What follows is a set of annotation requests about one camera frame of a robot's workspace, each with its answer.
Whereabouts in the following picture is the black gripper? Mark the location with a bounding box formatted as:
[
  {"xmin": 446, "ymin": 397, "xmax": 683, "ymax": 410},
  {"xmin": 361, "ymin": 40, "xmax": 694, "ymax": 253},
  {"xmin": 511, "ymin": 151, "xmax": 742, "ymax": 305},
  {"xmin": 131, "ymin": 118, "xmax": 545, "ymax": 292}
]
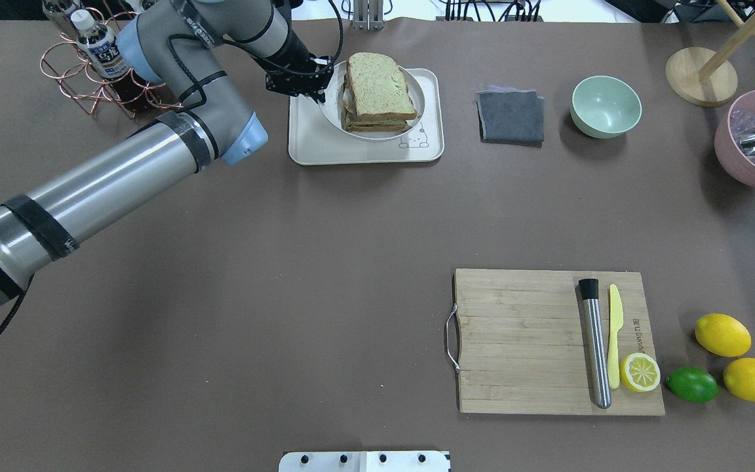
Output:
[{"xmin": 265, "ymin": 56, "xmax": 336, "ymax": 106}]

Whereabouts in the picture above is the white round plate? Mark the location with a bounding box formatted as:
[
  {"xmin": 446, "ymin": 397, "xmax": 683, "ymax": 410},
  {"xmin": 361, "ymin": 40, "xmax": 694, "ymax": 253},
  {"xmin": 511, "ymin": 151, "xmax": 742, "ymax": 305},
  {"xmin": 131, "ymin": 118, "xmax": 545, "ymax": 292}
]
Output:
[{"xmin": 319, "ymin": 62, "xmax": 425, "ymax": 142}]

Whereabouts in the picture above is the bread slice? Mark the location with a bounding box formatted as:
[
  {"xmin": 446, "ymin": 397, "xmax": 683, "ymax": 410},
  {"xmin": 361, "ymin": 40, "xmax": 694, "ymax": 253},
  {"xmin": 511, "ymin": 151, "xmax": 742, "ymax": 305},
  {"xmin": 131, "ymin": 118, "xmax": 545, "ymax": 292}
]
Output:
[
  {"xmin": 345, "ymin": 52, "xmax": 417, "ymax": 122},
  {"xmin": 341, "ymin": 79, "xmax": 411, "ymax": 134}
]

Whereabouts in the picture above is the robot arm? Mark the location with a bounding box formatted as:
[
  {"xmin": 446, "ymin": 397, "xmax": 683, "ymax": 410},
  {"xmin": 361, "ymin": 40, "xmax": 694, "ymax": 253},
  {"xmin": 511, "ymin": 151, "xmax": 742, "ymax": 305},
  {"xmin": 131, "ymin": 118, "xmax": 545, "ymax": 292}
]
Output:
[{"xmin": 0, "ymin": 1, "xmax": 336, "ymax": 307}]

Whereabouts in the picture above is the cream rabbit serving tray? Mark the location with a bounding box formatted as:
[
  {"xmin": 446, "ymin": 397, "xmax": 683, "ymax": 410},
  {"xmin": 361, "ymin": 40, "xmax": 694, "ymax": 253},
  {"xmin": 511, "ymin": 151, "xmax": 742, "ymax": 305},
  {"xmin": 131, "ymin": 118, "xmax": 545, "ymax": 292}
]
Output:
[{"xmin": 288, "ymin": 68, "xmax": 444, "ymax": 165}]

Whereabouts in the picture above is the grey folded cloth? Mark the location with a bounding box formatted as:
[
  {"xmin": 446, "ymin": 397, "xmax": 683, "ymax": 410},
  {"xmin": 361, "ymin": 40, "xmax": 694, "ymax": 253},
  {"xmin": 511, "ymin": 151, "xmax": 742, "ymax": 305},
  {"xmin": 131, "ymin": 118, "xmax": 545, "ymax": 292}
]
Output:
[{"xmin": 476, "ymin": 87, "xmax": 545, "ymax": 146}]

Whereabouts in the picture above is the upper drink bottle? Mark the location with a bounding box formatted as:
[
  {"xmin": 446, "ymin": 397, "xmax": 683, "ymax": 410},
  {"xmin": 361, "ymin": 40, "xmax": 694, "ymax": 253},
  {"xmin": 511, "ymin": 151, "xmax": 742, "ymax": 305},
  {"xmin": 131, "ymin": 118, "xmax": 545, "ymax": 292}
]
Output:
[{"xmin": 69, "ymin": 9, "xmax": 151, "ymax": 113}]

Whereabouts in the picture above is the light green bowl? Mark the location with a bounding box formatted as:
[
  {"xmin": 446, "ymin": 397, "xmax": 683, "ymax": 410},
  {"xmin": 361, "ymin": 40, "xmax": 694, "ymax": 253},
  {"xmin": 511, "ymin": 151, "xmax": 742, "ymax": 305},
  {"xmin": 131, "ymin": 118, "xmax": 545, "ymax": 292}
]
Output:
[{"xmin": 570, "ymin": 75, "xmax": 642, "ymax": 138}]

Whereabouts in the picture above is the wooden cutting board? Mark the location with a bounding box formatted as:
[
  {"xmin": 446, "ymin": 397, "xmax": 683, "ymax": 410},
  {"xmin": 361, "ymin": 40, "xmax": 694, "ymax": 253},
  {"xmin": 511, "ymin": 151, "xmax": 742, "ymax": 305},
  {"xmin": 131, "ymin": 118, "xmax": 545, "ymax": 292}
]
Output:
[{"xmin": 454, "ymin": 268, "xmax": 665, "ymax": 416}]

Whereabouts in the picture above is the steel muddler black tip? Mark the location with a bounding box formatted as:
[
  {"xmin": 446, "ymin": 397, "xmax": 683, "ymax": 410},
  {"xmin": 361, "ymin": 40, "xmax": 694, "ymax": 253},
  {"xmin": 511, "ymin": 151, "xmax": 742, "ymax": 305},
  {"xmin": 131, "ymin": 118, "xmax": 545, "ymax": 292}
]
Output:
[{"xmin": 578, "ymin": 278, "xmax": 611, "ymax": 410}]

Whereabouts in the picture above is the yellow plastic knife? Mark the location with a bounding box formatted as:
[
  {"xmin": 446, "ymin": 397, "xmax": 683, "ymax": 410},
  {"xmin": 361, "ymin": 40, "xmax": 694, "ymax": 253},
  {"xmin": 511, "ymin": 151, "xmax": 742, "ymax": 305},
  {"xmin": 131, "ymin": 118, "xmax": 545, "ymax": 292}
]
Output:
[{"xmin": 606, "ymin": 284, "xmax": 624, "ymax": 389}]

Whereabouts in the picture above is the wooden stand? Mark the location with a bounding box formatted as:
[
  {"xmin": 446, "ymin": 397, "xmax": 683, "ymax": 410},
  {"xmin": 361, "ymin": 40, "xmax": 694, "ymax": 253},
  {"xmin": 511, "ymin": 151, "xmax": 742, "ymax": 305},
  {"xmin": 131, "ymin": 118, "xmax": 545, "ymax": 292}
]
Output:
[{"xmin": 665, "ymin": 1, "xmax": 755, "ymax": 108}]

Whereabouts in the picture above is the halved lemon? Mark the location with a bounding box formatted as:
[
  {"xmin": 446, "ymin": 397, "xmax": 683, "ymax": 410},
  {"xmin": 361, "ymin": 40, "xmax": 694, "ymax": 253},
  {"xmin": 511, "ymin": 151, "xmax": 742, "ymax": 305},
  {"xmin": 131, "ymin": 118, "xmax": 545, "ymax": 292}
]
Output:
[{"xmin": 619, "ymin": 352, "xmax": 661, "ymax": 393}]

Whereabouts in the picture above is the whole yellow lemon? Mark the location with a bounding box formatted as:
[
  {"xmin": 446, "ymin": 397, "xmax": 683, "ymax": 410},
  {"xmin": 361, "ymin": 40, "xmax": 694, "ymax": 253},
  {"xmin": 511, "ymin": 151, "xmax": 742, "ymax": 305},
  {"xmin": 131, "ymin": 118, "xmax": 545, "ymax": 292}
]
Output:
[
  {"xmin": 694, "ymin": 313, "xmax": 752, "ymax": 358},
  {"xmin": 723, "ymin": 357, "xmax": 755, "ymax": 403}
]

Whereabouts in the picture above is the green lime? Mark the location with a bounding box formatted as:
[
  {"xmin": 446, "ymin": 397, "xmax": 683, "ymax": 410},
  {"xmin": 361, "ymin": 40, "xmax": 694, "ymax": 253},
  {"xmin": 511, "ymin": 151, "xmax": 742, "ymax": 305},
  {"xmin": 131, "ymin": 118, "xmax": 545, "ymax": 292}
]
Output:
[{"xmin": 665, "ymin": 366, "xmax": 719, "ymax": 403}]

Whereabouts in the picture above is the copper wire bottle rack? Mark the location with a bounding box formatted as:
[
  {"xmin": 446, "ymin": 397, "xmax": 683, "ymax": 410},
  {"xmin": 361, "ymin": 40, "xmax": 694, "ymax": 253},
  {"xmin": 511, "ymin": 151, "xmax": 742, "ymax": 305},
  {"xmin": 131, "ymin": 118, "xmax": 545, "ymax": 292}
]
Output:
[{"xmin": 40, "ymin": 1, "xmax": 180, "ymax": 119}]

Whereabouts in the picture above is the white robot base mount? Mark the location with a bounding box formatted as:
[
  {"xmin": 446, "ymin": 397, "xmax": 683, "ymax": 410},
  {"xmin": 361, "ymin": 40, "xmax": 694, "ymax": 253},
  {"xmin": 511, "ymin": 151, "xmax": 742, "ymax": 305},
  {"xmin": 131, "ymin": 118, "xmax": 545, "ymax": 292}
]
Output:
[{"xmin": 278, "ymin": 450, "xmax": 452, "ymax": 471}]

